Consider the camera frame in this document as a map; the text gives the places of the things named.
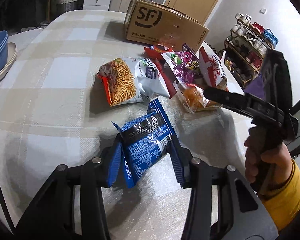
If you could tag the wooden shoe rack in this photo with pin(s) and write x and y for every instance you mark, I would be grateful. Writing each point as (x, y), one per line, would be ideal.
(245, 48)

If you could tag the yellow right sleeve forearm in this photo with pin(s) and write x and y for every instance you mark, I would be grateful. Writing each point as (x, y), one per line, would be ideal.
(283, 203)

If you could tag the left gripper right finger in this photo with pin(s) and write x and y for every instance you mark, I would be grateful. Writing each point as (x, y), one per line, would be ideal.
(195, 174)

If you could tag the white red noodle snack bag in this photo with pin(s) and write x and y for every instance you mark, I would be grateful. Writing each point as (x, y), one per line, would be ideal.
(134, 79)

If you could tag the blue Oreo packet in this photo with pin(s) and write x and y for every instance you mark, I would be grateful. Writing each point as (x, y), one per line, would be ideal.
(144, 141)

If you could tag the red corn snack bag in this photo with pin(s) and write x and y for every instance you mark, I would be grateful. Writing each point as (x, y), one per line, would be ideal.
(156, 51)

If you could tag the SF cardboard box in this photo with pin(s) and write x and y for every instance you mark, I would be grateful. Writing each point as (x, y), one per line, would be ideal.
(151, 23)

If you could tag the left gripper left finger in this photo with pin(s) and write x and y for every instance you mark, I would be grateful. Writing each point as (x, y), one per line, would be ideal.
(98, 173)

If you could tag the white red cross snack bag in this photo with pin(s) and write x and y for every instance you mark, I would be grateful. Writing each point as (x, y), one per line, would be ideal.
(212, 70)

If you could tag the checkered tablecloth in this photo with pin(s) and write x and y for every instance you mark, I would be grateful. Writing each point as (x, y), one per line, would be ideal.
(53, 110)

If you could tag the purple grape gummy bag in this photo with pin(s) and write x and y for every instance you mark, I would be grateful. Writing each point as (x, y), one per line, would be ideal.
(185, 66)

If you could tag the orange bread package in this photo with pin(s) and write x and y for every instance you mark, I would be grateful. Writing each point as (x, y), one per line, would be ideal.
(193, 100)

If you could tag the woven laundry basket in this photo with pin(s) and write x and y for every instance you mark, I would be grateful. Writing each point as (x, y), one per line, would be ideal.
(66, 5)

